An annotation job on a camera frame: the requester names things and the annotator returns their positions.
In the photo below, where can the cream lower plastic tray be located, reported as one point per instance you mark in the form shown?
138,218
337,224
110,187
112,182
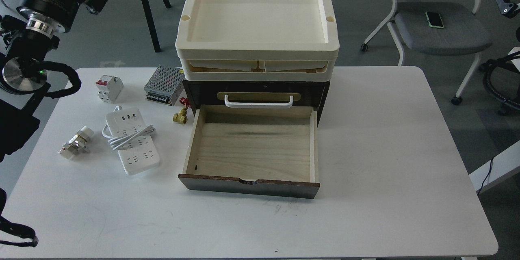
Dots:
257,71

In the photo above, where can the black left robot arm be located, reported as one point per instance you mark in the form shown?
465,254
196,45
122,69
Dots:
24,70

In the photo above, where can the open wooden drawer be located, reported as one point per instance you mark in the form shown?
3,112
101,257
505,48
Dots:
253,151

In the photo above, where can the metal mesh power supply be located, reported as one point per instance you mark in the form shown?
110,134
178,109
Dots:
165,85

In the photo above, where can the white side table edge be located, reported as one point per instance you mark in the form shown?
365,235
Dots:
501,167

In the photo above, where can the white power strip with cable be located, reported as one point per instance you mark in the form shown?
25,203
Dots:
130,136

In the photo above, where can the grey office chair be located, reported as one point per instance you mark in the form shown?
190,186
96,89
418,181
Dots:
438,29

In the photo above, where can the cream plastic tray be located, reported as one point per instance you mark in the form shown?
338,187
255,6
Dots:
258,30
257,71

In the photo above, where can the silver white pipe fitting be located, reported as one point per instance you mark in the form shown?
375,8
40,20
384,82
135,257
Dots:
77,144

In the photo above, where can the white red circuit breaker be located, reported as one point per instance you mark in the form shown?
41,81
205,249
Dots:
109,88

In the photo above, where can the green cased smartphone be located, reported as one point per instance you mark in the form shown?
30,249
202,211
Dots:
434,20

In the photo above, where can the brass valve red handle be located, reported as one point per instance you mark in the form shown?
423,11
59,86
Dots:
181,116

